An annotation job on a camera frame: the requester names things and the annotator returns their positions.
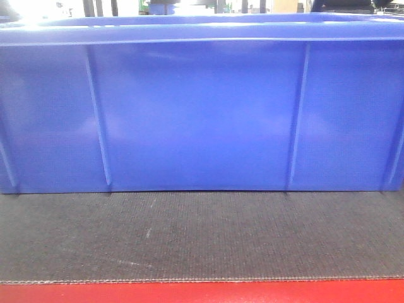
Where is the dark conveyor belt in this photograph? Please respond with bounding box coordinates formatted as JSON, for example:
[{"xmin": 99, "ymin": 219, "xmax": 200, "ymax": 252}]
[{"xmin": 1, "ymin": 191, "xmax": 403, "ymax": 283}]

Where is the red conveyor frame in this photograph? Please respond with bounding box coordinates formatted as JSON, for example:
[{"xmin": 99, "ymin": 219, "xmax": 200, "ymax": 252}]
[{"xmin": 1, "ymin": 278, "xmax": 403, "ymax": 302}]

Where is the blue plastic bin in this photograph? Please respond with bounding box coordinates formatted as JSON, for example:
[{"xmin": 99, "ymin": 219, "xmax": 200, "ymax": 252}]
[{"xmin": 1, "ymin": 13, "xmax": 403, "ymax": 194}]

